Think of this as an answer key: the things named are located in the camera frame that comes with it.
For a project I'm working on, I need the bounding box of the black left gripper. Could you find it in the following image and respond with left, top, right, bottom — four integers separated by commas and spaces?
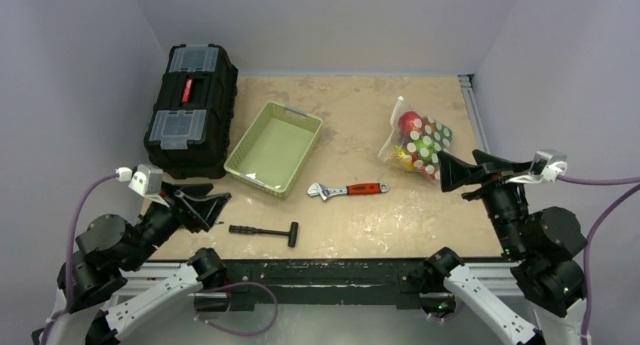
123, 179, 230, 270

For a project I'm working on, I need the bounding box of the clear zip top bag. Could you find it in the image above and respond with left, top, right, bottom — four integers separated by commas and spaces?
377, 96, 454, 180

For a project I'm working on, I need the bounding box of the red tomato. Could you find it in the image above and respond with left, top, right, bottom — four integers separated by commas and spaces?
398, 111, 423, 135

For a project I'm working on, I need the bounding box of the pale green perforated basket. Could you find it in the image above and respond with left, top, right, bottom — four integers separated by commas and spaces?
224, 101, 323, 199

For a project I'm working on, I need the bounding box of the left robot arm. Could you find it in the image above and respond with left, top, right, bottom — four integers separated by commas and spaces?
32, 183, 232, 344

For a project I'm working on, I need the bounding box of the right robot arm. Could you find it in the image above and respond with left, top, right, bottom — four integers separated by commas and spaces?
421, 149, 591, 344

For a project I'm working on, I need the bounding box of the black plastic toolbox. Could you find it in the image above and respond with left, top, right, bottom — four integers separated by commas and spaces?
143, 44, 238, 180

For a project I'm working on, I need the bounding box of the black hammer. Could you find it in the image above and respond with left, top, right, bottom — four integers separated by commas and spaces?
228, 222, 300, 248

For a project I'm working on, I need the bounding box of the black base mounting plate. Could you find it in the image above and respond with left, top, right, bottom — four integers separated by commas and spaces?
194, 258, 462, 317

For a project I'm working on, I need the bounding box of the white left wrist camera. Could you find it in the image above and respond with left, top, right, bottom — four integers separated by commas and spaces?
115, 164, 169, 208

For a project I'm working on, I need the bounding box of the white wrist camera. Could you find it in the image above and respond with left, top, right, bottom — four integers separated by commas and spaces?
115, 164, 169, 208
506, 149, 568, 184

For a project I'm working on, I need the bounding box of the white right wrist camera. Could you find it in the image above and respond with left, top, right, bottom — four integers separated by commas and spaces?
506, 149, 568, 184

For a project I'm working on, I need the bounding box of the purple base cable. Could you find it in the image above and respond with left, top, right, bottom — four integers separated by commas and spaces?
193, 282, 279, 337

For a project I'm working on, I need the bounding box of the red handled adjustable wrench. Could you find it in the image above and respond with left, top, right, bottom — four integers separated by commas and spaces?
307, 183, 389, 202

